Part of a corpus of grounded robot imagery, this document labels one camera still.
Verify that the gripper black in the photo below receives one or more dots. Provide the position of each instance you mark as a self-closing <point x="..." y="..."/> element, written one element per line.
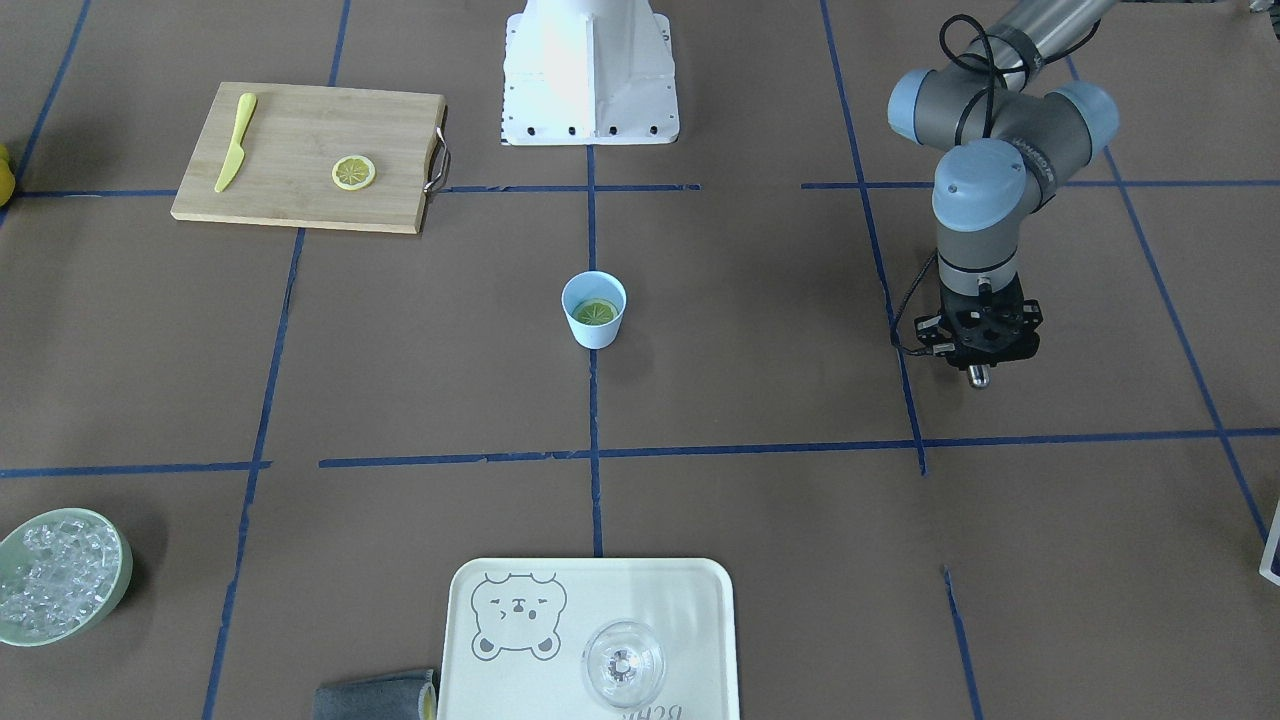
<point x="1030" y="317"/>

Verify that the lemon wedge piece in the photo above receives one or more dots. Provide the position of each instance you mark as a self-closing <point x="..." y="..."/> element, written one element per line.
<point x="595" y="312"/>

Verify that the steel muddler black tip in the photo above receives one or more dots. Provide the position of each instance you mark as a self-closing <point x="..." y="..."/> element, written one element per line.
<point x="978" y="376"/>

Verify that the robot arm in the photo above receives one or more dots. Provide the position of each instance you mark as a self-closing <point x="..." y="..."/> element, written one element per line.
<point x="1005" y="154"/>

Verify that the blue plastic cup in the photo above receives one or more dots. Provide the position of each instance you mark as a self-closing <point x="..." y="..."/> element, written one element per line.
<point x="593" y="285"/>

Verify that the lemon slice round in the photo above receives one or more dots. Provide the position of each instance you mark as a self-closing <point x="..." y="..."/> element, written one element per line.
<point x="354" y="172"/>

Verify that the yellow lemon wedge peel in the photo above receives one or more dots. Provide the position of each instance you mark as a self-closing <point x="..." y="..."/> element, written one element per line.
<point x="234" y="159"/>

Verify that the clear wine glass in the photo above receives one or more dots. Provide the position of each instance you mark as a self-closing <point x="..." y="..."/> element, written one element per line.
<point x="623" y="665"/>

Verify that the beige bear tray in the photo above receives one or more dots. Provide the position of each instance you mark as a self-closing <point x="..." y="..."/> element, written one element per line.
<point x="516" y="629"/>

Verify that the grey folded cloth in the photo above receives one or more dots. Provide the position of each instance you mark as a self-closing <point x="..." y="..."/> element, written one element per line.
<point x="407" y="695"/>

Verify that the wooden cutting board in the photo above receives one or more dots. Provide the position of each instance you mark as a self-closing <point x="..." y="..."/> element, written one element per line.
<point x="295" y="136"/>

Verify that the green bowl with ice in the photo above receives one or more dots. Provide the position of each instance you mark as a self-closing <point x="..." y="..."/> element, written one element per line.
<point x="63" y="572"/>

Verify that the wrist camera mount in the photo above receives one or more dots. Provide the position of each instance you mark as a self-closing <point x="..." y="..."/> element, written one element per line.
<point x="931" y="332"/>

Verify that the white camera pole mount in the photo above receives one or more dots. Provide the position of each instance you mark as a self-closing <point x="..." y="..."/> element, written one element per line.
<point x="589" y="73"/>

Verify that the cutting board metal handle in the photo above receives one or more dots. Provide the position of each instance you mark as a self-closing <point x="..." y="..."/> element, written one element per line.
<point x="439" y="164"/>

